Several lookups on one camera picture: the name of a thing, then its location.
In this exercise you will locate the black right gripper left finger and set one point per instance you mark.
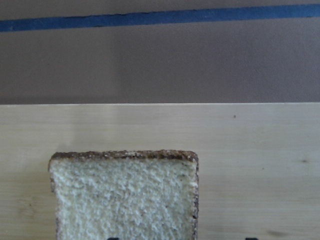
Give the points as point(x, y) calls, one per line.
point(113, 238)

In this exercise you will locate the bread slice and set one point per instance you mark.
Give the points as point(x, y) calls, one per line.
point(130, 195)

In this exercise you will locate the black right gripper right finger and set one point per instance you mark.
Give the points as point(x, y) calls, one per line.
point(251, 238)

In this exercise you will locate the wooden cutting board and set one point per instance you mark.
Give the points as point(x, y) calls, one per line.
point(259, 162)

